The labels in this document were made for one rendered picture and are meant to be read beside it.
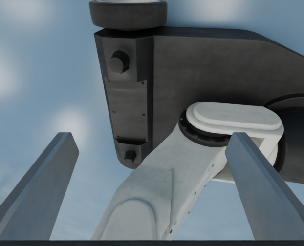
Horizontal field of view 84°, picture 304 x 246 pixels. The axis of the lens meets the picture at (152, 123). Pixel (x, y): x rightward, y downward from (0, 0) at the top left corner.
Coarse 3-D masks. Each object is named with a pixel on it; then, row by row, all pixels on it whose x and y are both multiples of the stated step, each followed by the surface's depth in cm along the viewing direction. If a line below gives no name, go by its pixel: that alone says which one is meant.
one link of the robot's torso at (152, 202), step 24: (168, 144) 36; (192, 144) 36; (216, 144) 35; (144, 168) 31; (168, 168) 31; (192, 168) 31; (216, 168) 39; (120, 192) 24; (144, 192) 24; (168, 192) 25; (192, 192) 28; (120, 216) 20; (144, 216) 20; (168, 216) 21
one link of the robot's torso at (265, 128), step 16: (192, 112) 39; (208, 112) 38; (224, 112) 38; (240, 112) 38; (256, 112) 38; (272, 112) 38; (208, 128) 35; (224, 128) 35; (240, 128) 35; (256, 128) 35; (272, 128) 34; (256, 144) 37; (272, 144) 35; (272, 160) 37; (224, 176) 45
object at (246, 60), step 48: (144, 48) 40; (192, 48) 41; (240, 48) 40; (288, 48) 47; (144, 96) 49; (192, 96) 49; (240, 96) 47; (288, 96) 44; (144, 144) 61; (288, 144) 35
